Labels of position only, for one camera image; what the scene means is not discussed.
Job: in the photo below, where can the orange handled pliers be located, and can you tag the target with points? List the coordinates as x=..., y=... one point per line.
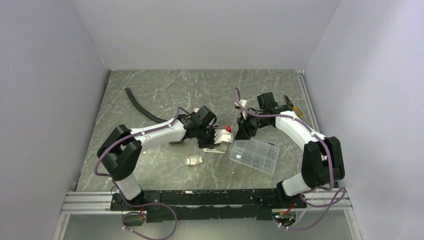
x=291, y=105

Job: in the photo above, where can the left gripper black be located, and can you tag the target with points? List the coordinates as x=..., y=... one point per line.
x=210, y=144

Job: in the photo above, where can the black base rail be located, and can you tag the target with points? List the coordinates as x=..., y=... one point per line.
x=167, y=205

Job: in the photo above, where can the brown stapler base part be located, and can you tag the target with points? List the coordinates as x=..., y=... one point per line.
x=175, y=143

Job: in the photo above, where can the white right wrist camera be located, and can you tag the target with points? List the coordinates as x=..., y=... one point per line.
x=240, y=104

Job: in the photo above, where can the white staple box tray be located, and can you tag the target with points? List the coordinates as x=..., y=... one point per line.
x=193, y=160

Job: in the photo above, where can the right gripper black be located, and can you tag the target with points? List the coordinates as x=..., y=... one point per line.
x=245, y=131

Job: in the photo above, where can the aluminium frame rail front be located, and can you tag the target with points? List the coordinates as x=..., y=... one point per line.
x=108, y=202

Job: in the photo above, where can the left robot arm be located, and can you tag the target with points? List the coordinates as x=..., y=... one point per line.
x=120, y=152

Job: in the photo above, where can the aluminium frame rail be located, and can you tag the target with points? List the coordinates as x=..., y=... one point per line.
x=314, y=123
x=108, y=202

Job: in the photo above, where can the aluminium frame rail right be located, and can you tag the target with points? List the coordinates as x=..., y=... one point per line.
x=314, y=123

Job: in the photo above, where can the pale green white stapler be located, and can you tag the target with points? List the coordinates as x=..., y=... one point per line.
x=219, y=148

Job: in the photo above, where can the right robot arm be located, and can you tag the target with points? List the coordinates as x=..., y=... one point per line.
x=322, y=159

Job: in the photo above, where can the clear plastic screw organizer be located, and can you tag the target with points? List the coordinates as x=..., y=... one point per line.
x=256, y=154

